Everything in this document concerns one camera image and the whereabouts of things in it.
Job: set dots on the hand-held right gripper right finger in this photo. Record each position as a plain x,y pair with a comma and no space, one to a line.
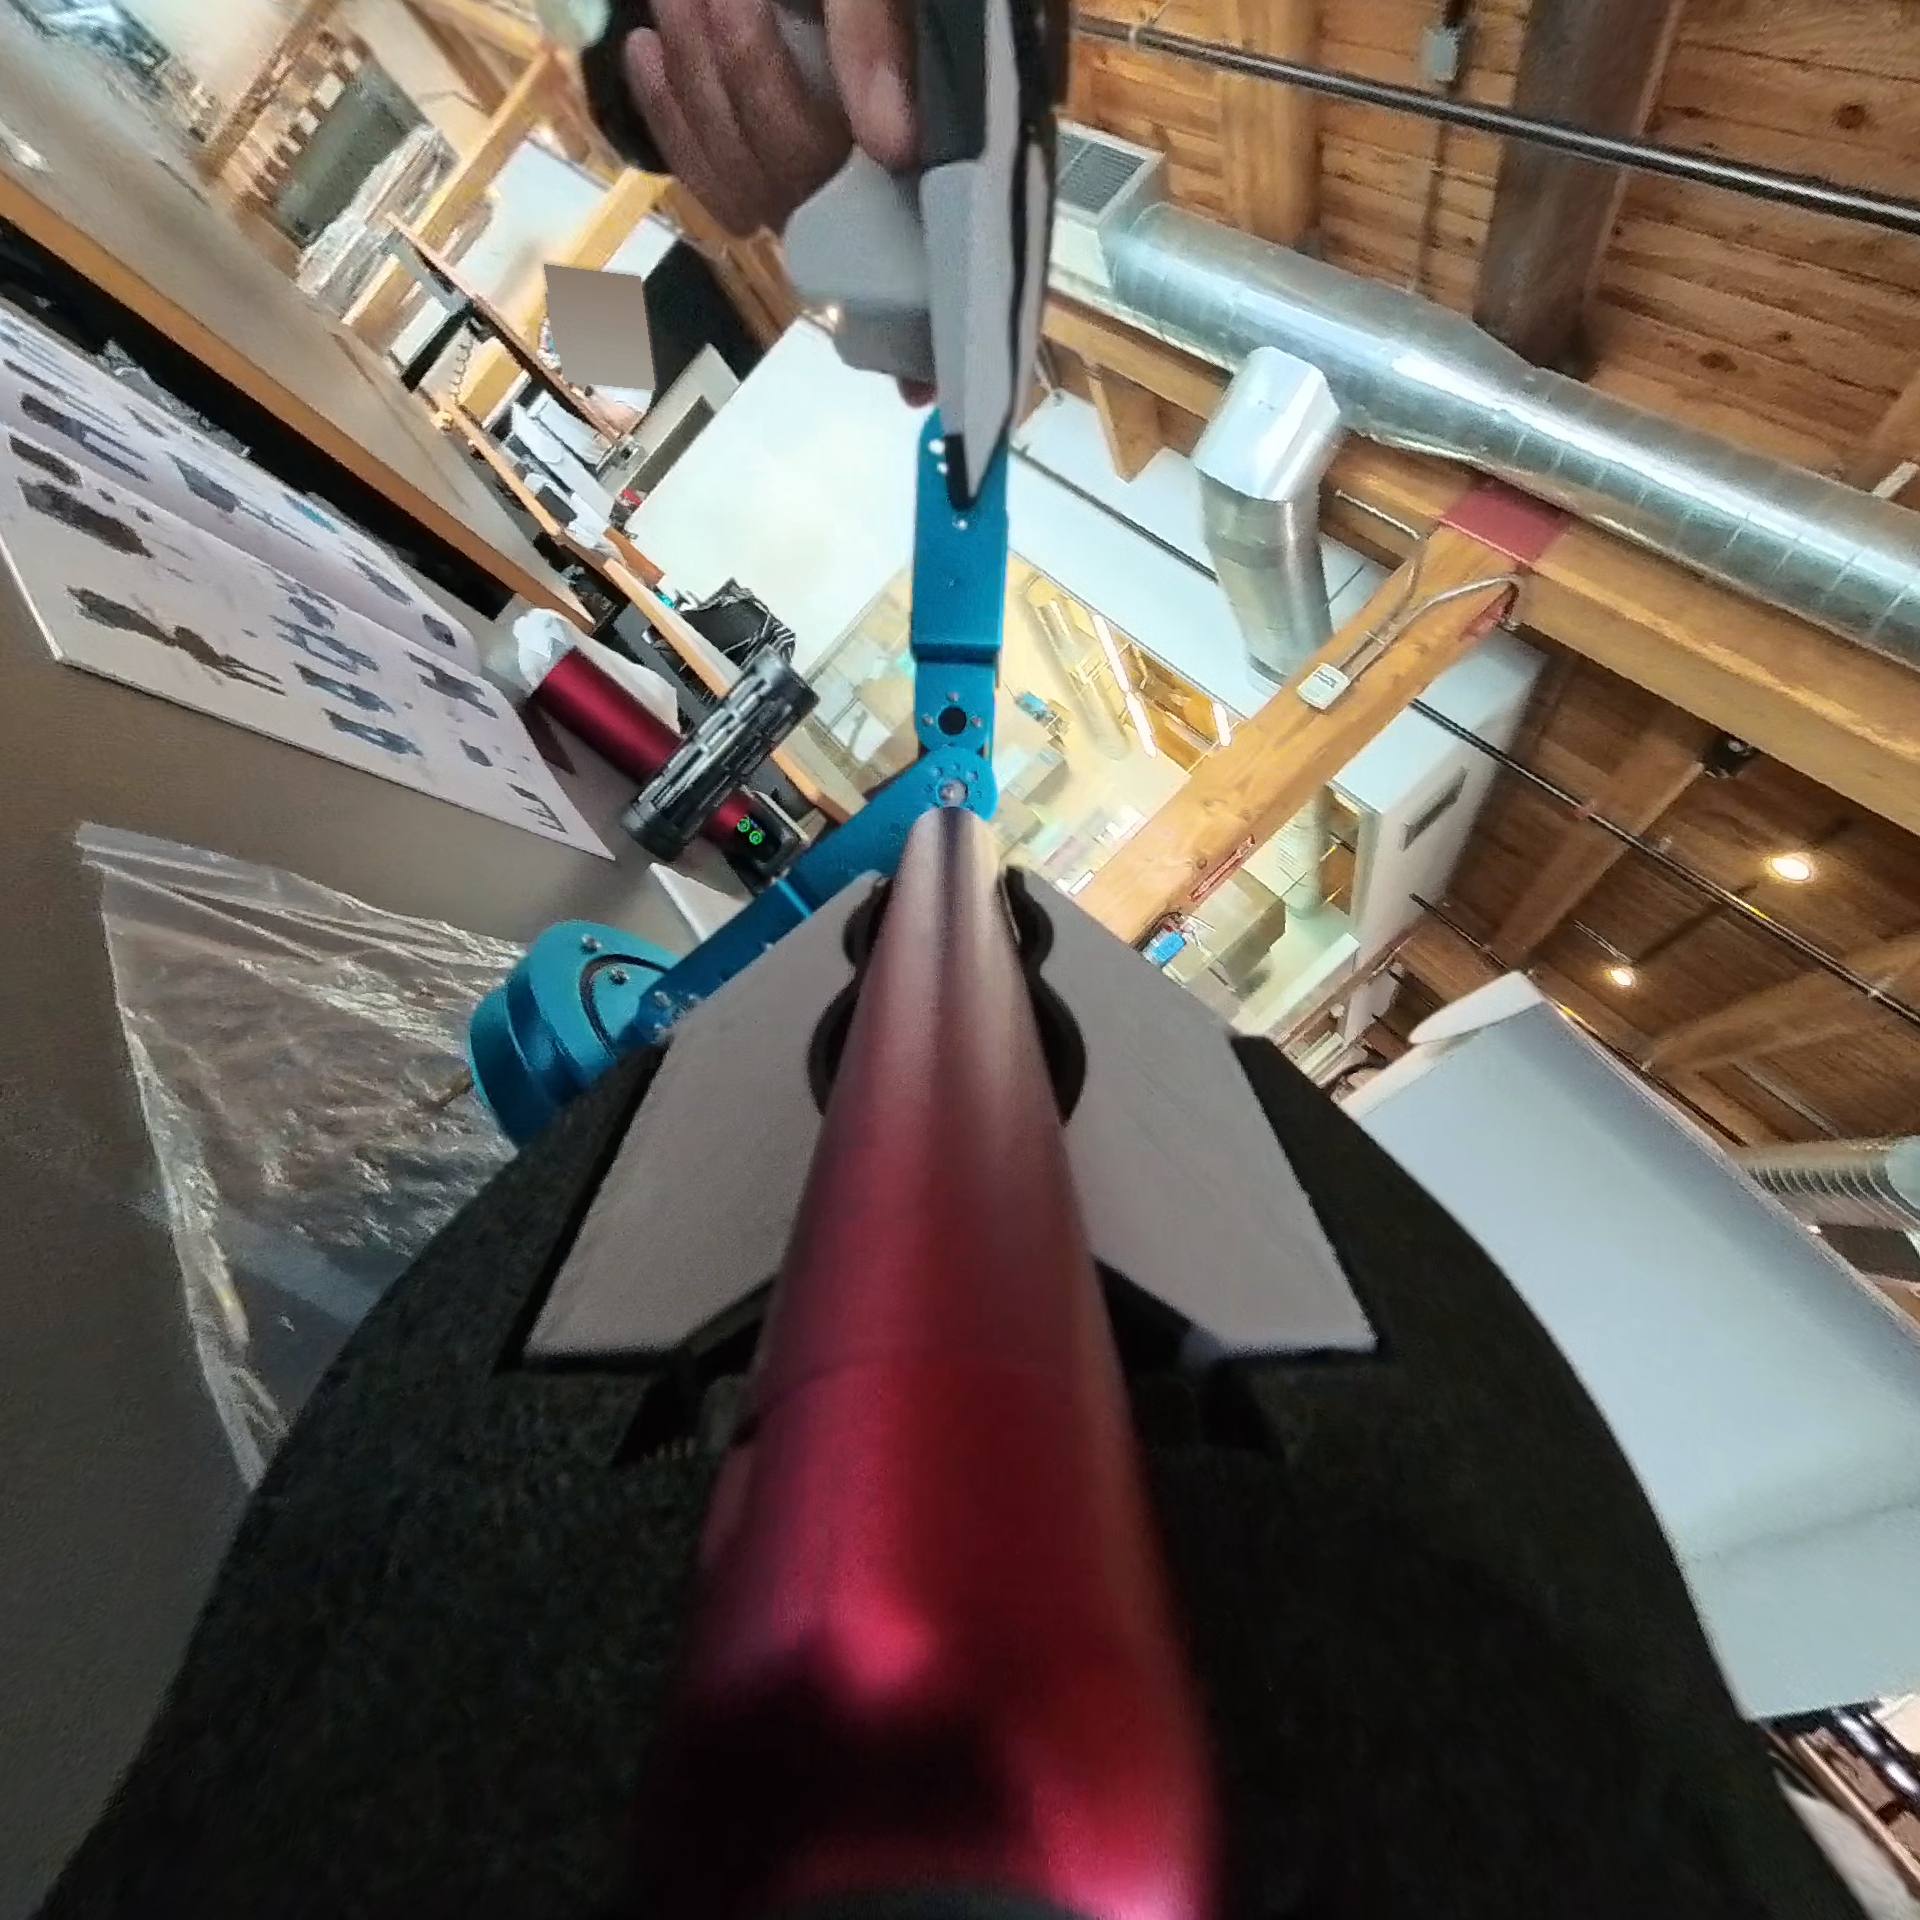
1201,1185

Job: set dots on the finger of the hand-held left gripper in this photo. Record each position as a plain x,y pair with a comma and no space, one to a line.
983,299

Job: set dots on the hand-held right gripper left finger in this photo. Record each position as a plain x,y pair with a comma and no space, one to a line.
705,1171

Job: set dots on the blue toy robot arm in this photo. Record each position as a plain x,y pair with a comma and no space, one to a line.
961,569

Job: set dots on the red electric screwdriver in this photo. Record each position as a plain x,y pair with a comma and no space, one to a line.
945,1349

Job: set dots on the grey desk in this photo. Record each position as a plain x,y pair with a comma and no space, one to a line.
60,975

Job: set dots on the person's left hand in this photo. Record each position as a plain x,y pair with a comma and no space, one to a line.
749,106

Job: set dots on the open laptop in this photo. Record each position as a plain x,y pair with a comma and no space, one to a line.
600,322

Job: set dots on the clear plastic bag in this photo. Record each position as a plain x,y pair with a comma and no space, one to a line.
300,1080

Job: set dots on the black device green display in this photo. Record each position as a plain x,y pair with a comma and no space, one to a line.
720,749

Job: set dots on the white orange cardboard box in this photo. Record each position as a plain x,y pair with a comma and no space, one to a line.
1620,1319

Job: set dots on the red cylindrical bottle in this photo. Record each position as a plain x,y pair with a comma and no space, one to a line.
600,713

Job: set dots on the printed instruction sheet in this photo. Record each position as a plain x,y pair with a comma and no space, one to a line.
225,599

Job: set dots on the wooden edged table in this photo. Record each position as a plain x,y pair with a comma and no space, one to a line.
225,299

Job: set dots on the silver air duct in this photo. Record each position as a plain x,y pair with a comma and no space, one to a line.
1500,405

